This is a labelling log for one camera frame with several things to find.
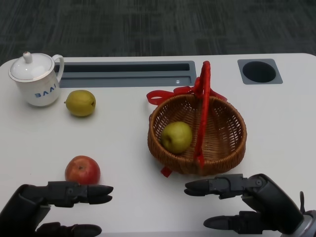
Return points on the white mug lid with knob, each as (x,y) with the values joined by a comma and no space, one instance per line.
(30,67)

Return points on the red apple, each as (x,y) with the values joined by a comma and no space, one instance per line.
(82,170)

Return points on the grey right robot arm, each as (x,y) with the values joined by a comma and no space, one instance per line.
(309,224)

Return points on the yellow-green pear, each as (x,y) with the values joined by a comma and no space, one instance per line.
(80,103)

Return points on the white ceramic mug blue print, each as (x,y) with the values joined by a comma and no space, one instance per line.
(39,92)

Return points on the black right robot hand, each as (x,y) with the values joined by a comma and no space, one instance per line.
(269,197)

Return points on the green apple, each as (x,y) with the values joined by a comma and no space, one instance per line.
(176,137)

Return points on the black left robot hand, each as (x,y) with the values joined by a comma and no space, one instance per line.
(29,200)

